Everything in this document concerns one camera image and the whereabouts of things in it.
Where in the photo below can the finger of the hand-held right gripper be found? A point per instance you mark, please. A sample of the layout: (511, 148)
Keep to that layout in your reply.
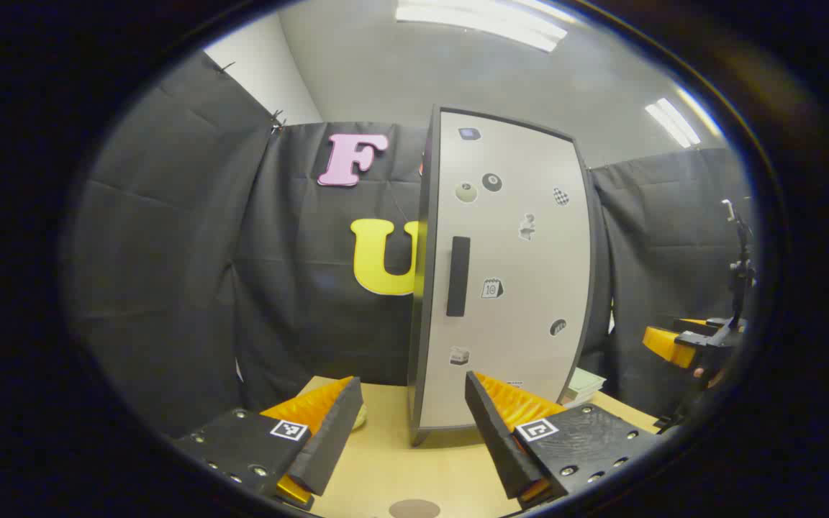
(666, 345)

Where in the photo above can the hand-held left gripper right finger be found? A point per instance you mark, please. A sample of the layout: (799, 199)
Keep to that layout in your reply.
(501, 446)

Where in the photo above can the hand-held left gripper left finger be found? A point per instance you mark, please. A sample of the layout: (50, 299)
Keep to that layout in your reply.
(332, 446)

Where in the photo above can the round brown coaster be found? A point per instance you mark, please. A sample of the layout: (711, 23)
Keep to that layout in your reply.
(414, 509)

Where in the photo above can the dark grey cabinet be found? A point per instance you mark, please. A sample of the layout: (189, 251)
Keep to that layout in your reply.
(423, 288)

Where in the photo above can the pale yellow round bun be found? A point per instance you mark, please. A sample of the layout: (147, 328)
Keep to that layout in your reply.
(360, 417)

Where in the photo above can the green book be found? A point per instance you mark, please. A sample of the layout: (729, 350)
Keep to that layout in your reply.
(586, 380)

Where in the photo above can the black backdrop cloth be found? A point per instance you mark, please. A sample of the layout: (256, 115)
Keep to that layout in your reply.
(191, 252)

